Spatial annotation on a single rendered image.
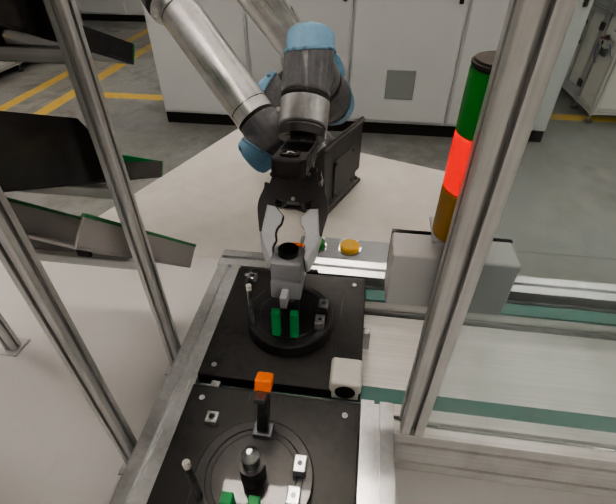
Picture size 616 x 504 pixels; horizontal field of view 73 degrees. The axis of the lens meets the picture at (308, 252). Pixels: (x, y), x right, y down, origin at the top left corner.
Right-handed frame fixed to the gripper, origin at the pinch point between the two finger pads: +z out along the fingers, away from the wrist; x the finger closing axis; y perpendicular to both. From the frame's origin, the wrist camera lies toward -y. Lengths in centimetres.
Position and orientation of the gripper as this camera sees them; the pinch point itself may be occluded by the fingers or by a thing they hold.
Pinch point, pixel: (288, 261)
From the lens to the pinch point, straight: 60.7
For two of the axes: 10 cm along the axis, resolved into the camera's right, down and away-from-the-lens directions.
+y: 1.0, 0.5, 9.9
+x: -9.9, -0.9, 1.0
